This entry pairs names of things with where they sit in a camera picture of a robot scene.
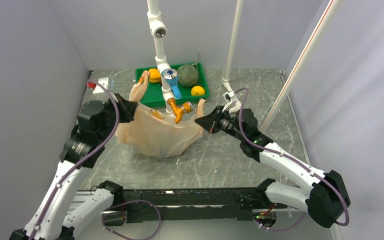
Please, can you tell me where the white pole with red stripe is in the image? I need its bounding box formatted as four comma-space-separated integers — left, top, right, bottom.
260, 0, 343, 132

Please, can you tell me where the yellow fake lemon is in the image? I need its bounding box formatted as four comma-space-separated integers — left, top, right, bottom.
190, 85, 206, 97

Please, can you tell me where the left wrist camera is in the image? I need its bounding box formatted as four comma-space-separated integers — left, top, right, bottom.
86, 77, 115, 101

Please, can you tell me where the translucent orange plastic bag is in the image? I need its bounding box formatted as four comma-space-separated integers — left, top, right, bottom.
115, 70, 206, 159

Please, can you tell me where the white PVC pipe frame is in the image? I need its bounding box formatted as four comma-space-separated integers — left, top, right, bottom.
147, 0, 244, 121

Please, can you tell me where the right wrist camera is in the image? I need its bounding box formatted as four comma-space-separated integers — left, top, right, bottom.
222, 91, 242, 114

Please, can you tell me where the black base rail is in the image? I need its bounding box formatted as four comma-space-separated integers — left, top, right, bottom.
102, 187, 289, 223

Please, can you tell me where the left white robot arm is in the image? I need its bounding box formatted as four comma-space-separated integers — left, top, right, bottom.
9, 93, 139, 240

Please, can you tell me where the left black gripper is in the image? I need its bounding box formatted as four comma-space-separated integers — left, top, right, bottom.
98, 93, 139, 142

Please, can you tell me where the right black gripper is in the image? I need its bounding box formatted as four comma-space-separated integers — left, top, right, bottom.
195, 105, 246, 142

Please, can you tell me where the green fake melon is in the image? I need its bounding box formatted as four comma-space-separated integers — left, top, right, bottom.
177, 64, 199, 88

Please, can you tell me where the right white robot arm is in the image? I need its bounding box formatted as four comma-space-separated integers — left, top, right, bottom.
195, 106, 351, 228

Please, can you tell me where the blue tap handle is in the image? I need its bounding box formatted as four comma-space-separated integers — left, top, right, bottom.
162, 68, 182, 100

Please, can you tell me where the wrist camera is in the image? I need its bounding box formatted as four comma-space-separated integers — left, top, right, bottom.
222, 91, 242, 114
86, 77, 115, 101

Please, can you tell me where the yellow fake bell pepper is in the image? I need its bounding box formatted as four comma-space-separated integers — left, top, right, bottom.
148, 68, 161, 84

